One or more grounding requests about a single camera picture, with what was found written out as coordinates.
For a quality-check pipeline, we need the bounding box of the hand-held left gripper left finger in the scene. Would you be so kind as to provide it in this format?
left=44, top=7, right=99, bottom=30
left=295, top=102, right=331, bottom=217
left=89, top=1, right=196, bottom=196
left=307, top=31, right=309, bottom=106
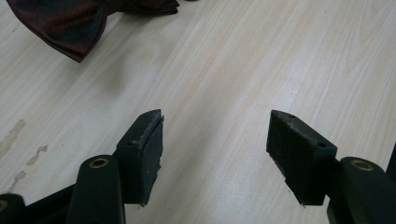
left=113, top=108, right=165, bottom=207

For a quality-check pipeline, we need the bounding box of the dark maroon bow tie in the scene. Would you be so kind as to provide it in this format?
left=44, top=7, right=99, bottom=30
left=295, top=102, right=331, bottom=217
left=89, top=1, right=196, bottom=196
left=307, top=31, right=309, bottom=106
left=6, top=0, right=181, bottom=63

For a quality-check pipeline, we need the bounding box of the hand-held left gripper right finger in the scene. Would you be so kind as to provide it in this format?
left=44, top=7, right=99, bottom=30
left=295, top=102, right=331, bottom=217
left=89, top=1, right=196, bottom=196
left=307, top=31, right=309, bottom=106
left=265, top=109, right=339, bottom=207

